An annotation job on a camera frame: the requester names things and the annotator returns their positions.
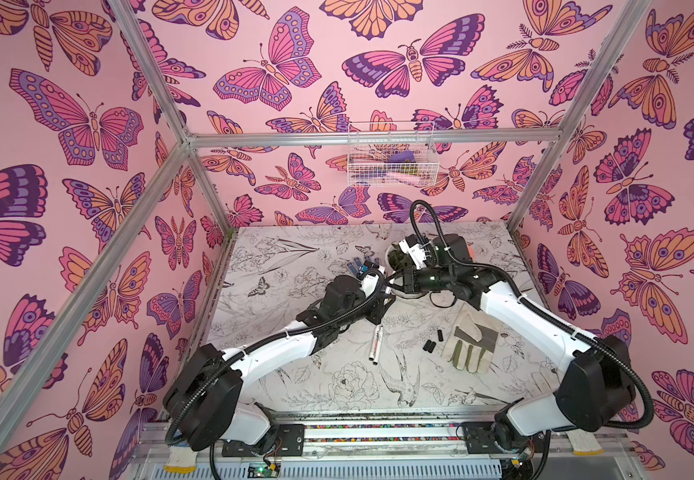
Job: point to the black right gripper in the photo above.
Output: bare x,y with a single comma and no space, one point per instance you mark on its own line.
400,258

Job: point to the aluminium frame post right rear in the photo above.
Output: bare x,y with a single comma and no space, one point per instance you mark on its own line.
611,49

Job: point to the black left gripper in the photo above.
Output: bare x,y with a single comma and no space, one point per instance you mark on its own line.
375,311

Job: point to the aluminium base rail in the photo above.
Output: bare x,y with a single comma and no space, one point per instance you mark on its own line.
417,445

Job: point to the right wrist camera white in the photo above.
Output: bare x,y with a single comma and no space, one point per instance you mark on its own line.
417,251

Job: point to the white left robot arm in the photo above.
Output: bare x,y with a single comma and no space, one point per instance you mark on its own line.
204,402

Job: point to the aluminium frame post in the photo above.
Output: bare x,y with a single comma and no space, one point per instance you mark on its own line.
611,49
142,47

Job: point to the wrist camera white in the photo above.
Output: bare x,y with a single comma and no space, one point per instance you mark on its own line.
417,251
372,277

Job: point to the beige leather work glove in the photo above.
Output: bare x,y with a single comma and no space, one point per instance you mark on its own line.
472,343

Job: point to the aluminium frame post left rear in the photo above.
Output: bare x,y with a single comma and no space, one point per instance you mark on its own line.
142,47

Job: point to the white wire wall basket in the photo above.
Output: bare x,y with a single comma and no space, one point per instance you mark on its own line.
415,165

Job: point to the white potted green plant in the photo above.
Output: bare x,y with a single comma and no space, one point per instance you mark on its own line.
396,261

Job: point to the aluminium frame horizontal bar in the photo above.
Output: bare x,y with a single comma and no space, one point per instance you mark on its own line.
389,137

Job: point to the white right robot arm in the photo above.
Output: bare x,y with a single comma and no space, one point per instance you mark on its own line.
598,388

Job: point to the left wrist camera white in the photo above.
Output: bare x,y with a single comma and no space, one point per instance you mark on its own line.
372,277

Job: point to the white cotton glove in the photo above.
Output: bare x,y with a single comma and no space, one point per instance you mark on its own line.
584,443

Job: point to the white marker pen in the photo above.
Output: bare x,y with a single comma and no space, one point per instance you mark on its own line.
379,349
376,337

